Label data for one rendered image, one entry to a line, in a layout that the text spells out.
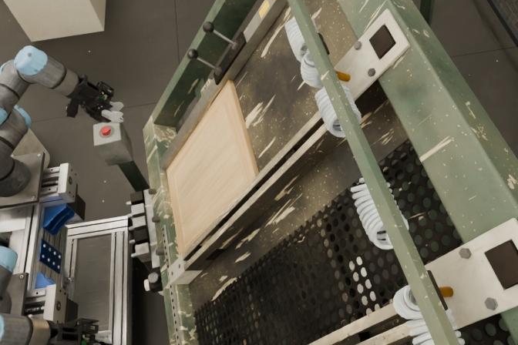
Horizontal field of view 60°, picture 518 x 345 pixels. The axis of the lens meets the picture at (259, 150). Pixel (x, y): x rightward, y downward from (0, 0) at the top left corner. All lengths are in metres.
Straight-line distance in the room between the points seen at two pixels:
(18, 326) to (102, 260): 1.57
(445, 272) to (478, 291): 0.05
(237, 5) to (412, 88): 0.95
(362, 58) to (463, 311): 0.48
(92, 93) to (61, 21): 2.63
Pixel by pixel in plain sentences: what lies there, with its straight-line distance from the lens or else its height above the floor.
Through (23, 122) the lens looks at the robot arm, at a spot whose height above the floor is 1.22.
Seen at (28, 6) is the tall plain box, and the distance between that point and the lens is 3.95.
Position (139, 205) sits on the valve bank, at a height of 0.77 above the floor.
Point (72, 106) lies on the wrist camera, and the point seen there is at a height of 1.47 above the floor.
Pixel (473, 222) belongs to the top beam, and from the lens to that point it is 0.73.
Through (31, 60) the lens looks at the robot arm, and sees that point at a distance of 1.32.
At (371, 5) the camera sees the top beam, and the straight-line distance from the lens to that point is 0.95.
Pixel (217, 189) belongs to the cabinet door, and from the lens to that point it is 1.50.
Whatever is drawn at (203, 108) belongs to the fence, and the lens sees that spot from 1.62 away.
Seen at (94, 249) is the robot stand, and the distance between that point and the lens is 2.65.
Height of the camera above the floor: 2.49
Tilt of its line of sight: 58 degrees down
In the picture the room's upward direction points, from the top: 7 degrees counter-clockwise
